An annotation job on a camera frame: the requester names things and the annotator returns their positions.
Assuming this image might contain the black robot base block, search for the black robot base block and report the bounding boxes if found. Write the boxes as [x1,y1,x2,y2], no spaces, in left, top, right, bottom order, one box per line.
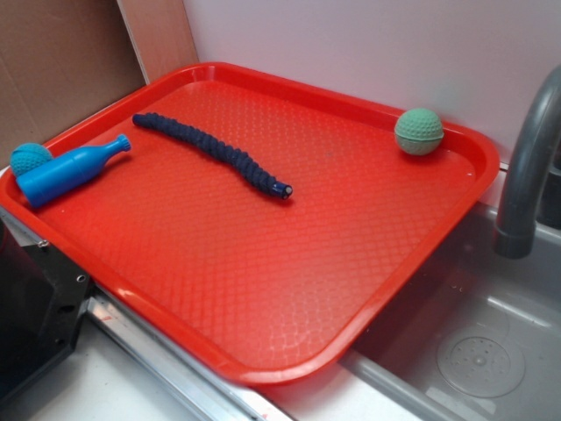
[1,225,91,406]

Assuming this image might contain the red plastic tray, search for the red plastic tray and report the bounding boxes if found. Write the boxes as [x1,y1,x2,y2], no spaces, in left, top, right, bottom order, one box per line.
[1,63,500,385]

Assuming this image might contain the green dimpled ball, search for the green dimpled ball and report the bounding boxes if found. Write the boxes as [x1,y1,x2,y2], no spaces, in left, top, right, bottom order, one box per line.
[394,108,444,156]

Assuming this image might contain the blue plastic toy bottle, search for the blue plastic toy bottle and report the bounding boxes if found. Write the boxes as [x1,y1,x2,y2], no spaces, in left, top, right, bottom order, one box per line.
[16,135,131,208]

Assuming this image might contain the grey plastic toy sink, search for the grey plastic toy sink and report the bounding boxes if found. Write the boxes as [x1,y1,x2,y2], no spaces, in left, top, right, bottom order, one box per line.
[341,204,560,420]

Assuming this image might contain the grey toy faucet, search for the grey toy faucet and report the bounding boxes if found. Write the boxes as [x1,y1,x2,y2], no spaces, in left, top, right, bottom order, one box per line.
[494,67,560,259]

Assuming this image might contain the teal dimpled ball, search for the teal dimpled ball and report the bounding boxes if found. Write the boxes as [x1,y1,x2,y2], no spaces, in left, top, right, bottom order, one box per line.
[10,143,53,177]

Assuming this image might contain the brown cardboard panel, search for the brown cardboard panel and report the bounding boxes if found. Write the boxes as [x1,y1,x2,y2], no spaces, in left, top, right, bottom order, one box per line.
[1,1,198,166]

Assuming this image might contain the dark blue braided rope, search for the dark blue braided rope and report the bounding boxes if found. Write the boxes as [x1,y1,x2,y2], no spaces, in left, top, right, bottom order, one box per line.
[131,112,295,203]

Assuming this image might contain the silver metal rail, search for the silver metal rail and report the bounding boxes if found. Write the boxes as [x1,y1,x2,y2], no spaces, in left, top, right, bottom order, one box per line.
[0,205,281,421]

